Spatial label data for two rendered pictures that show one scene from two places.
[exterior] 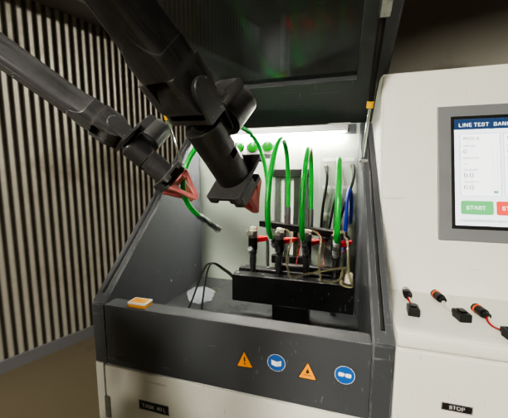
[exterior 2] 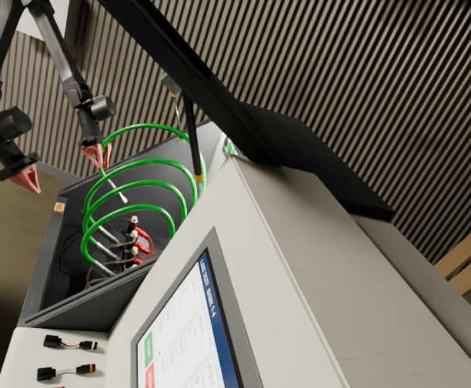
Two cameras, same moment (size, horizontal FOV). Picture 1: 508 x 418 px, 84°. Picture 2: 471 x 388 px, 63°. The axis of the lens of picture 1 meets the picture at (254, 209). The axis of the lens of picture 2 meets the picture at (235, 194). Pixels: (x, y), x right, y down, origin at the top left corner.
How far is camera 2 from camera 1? 1.20 m
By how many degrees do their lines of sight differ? 52
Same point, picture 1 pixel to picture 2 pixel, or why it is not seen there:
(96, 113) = (68, 85)
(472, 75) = (248, 219)
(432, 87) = (228, 201)
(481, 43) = not seen: outside the picture
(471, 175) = (168, 317)
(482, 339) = (7, 378)
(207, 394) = not seen: hidden behind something
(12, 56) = (48, 41)
